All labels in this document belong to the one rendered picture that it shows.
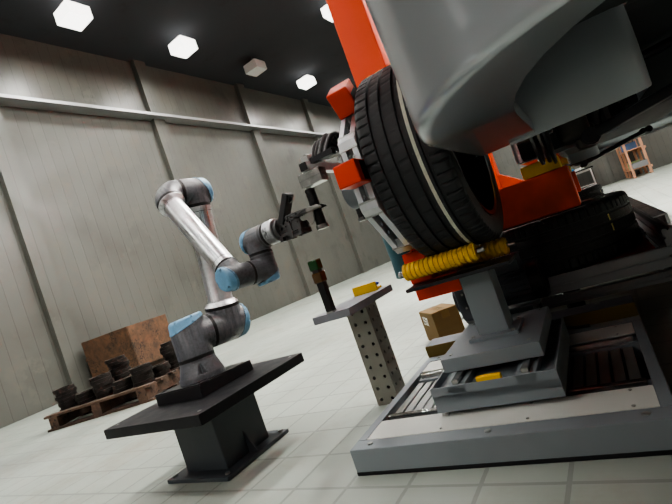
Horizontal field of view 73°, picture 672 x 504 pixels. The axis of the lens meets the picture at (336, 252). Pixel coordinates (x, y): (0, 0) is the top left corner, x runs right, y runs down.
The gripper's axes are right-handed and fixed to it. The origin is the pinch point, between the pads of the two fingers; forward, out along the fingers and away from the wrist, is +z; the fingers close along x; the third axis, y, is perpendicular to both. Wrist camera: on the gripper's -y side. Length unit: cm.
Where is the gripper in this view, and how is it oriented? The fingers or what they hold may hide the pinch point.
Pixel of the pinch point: (320, 204)
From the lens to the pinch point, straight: 158.2
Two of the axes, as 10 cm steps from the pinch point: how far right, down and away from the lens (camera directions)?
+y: 3.3, 9.4, -0.2
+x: -4.7, 1.5, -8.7
